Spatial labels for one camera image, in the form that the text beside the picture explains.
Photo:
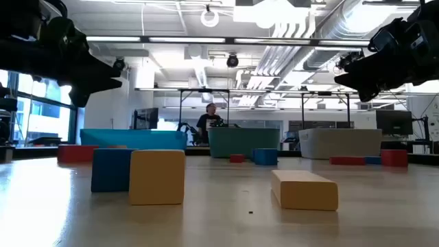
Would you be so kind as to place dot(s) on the grey box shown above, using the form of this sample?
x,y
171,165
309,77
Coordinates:
x,y
6,154

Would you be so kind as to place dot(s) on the black desk with monitor stand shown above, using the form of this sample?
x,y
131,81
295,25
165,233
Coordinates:
x,y
423,140

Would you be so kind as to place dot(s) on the black metal stand frame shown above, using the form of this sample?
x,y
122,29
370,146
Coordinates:
x,y
324,93
205,90

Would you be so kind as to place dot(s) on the black bar with light strips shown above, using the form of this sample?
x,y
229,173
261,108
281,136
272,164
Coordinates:
x,y
229,40

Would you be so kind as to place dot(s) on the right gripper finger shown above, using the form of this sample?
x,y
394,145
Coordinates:
x,y
368,92
363,73

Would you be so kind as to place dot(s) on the red long wooden block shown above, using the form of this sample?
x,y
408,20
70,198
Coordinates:
x,y
75,153

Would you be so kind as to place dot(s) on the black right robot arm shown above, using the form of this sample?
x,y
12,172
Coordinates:
x,y
430,10

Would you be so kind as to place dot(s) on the black aluminium table frame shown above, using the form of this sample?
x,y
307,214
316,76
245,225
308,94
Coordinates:
x,y
34,152

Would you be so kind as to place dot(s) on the black equipment stack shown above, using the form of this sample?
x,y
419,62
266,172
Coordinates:
x,y
7,113

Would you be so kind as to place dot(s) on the person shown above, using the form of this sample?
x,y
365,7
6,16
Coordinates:
x,y
205,125

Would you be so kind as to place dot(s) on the blue wooden cube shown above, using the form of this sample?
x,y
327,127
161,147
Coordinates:
x,y
109,169
265,157

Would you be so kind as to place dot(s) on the black ceiling camera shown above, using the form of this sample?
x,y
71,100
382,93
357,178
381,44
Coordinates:
x,y
119,64
350,58
232,60

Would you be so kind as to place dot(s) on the red wooden cube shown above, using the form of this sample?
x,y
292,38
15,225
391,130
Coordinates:
x,y
394,158

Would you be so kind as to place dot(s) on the yellow long wooden block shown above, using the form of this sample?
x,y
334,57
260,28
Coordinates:
x,y
302,192

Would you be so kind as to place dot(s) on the black computer monitor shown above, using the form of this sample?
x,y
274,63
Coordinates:
x,y
146,118
394,122

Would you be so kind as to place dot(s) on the white plastic bin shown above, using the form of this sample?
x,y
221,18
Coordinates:
x,y
339,142

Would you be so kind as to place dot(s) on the black background robot arm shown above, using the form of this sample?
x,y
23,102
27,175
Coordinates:
x,y
188,132

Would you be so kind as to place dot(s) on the blue plastic bin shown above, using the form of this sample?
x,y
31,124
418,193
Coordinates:
x,y
147,139

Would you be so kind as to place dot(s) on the teal plastic bin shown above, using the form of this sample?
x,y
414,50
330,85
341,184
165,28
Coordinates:
x,y
240,140

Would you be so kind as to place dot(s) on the small red wooden block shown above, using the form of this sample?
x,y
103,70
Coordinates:
x,y
237,158

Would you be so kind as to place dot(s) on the blue long wooden block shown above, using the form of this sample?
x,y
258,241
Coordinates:
x,y
373,160

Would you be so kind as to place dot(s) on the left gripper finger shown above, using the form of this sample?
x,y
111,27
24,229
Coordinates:
x,y
82,94
96,70

